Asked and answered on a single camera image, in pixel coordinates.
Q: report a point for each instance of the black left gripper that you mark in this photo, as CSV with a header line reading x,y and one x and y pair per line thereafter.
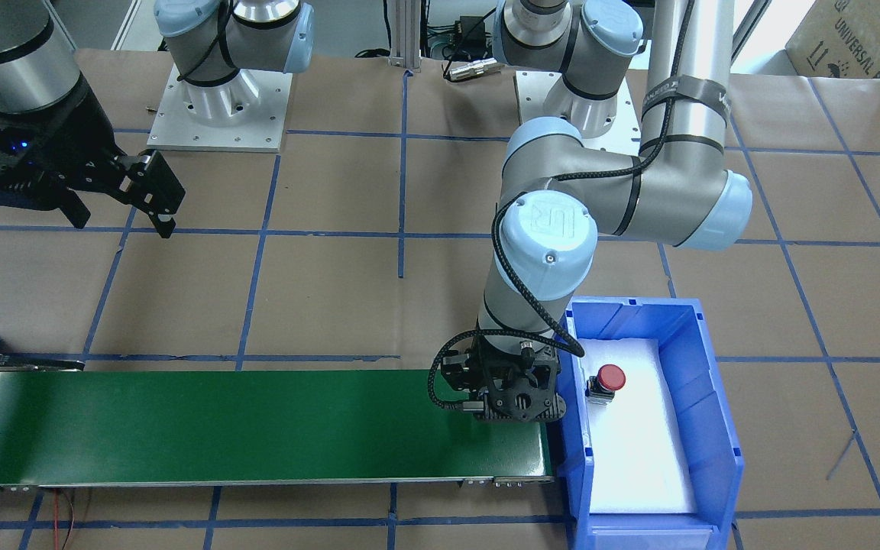
x,y
456,373

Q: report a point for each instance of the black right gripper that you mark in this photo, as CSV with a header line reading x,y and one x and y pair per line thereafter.
x,y
82,130

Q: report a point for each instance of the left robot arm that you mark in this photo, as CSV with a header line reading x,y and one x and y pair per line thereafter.
x,y
558,194

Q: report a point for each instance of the white foam pad bin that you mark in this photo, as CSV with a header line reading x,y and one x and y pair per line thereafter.
x,y
639,462

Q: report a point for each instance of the green conveyor belt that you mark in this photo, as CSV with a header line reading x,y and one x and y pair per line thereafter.
x,y
121,428

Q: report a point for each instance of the cardboard box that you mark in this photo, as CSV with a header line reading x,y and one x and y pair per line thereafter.
x,y
839,39

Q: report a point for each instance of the red push button switch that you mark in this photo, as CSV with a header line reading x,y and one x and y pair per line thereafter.
x,y
602,386

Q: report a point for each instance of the aluminium frame post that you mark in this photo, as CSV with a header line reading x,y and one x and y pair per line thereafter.
x,y
406,30

